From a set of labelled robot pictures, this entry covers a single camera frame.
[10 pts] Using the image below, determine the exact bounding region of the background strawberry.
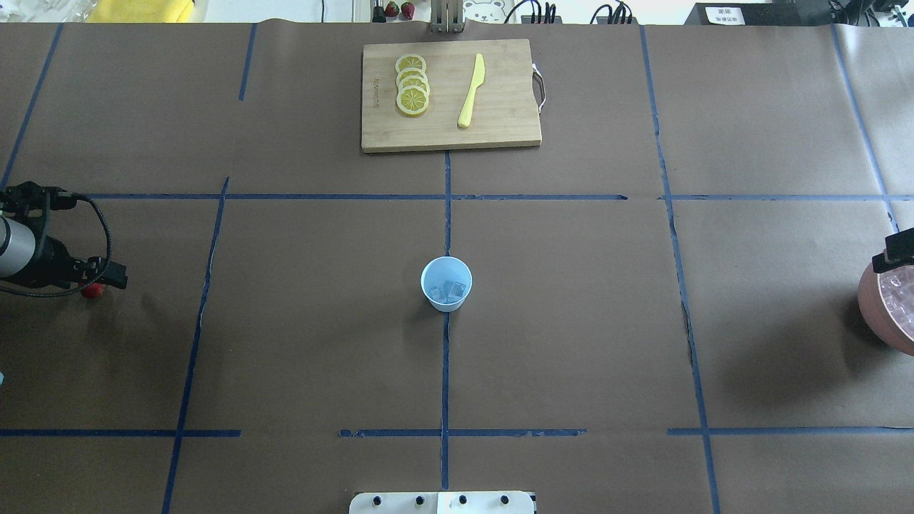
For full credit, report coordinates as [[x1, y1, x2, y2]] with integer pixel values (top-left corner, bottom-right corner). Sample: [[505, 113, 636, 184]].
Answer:
[[399, 2, 416, 21], [384, 1, 401, 19]]

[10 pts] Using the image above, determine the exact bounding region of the light blue plastic cup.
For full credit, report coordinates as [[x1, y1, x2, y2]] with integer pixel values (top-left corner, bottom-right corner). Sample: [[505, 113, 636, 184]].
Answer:
[[420, 256, 473, 313]]

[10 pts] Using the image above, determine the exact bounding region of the bamboo cutting board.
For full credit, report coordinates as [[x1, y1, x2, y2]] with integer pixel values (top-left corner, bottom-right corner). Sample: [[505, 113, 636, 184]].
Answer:
[[361, 39, 542, 153]]

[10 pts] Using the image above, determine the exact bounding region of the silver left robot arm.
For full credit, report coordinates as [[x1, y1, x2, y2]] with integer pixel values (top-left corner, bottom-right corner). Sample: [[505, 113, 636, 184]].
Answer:
[[1, 217, 129, 291]]

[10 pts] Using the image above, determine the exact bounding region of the yellow cloth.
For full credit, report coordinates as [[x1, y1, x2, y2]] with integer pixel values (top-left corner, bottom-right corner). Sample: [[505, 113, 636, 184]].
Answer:
[[86, 0, 196, 24]]

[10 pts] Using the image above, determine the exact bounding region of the red strawberry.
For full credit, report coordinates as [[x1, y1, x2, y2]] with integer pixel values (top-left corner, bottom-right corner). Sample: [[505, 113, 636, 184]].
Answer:
[[79, 283, 106, 299]]

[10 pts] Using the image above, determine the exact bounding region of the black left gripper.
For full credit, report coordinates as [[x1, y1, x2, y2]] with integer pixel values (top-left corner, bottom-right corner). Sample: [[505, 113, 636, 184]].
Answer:
[[32, 238, 129, 290]]

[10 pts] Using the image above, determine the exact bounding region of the yellow plastic knife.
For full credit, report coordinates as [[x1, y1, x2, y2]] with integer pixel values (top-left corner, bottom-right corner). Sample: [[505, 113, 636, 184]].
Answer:
[[457, 53, 486, 129]]

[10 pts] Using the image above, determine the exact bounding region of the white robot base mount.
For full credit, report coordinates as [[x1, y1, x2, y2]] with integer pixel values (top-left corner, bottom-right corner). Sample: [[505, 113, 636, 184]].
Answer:
[[348, 490, 538, 513]]

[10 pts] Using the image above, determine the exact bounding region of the pink bowl of ice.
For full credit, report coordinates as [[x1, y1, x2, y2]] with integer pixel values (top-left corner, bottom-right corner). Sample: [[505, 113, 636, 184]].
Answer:
[[856, 264, 913, 356]]

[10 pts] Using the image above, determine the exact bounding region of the clear ice cube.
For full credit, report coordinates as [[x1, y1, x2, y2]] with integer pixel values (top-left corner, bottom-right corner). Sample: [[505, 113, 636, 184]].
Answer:
[[427, 286, 447, 303], [445, 282, 468, 303]]

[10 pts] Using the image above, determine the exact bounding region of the metal stand bracket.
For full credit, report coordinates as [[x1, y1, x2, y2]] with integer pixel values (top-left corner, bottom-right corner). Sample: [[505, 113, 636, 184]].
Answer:
[[430, 0, 466, 34]]

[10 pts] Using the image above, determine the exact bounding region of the black cable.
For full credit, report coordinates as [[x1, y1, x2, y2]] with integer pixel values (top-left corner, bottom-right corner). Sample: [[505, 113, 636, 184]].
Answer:
[[0, 181, 114, 298]]

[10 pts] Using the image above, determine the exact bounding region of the black box with label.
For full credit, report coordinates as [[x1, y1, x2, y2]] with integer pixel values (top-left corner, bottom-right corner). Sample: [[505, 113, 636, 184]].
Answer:
[[683, 1, 833, 26]]

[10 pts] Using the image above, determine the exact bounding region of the lemon slice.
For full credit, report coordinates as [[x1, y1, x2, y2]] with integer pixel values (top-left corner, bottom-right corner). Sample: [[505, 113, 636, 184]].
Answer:
[[397, 67, 428, 88], [396, 89, 431, 117], [397, 75, 430, 96], [394, 54, 427, 73]]

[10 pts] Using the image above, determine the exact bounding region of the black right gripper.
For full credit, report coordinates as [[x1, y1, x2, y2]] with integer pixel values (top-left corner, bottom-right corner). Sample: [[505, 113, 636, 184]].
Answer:
[[873, 228, 914, 274]]

